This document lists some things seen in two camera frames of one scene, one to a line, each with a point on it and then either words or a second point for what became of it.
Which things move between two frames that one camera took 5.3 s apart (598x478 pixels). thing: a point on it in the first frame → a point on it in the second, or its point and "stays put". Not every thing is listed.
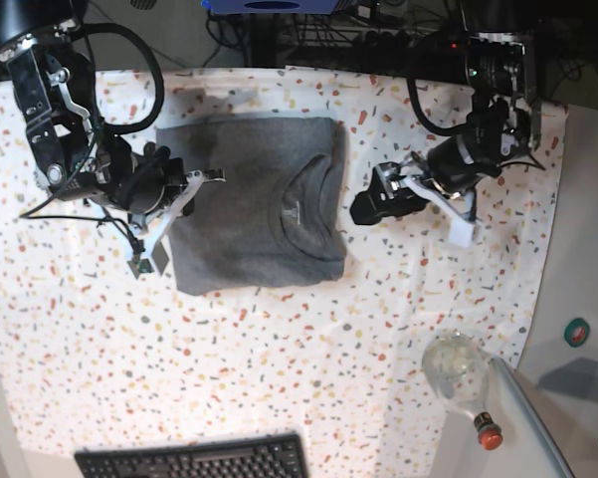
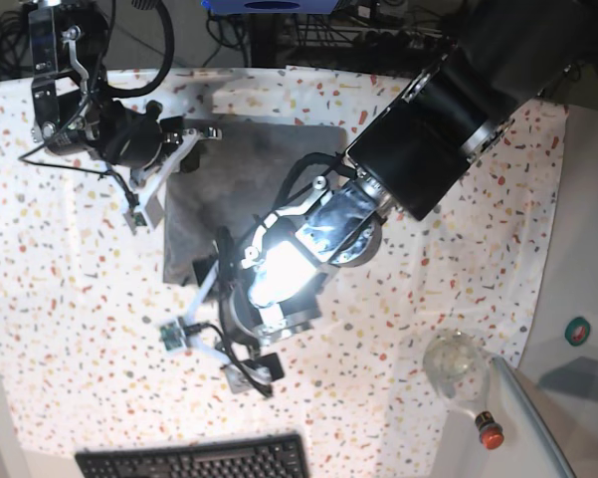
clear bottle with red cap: (455, 366) stays put
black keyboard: (266, 455) stays put
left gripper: (152, 182) → (137, 139)
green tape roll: (576, 332) stays put
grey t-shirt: (277, 219) stays put
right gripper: (389, 193) → (227, 266)
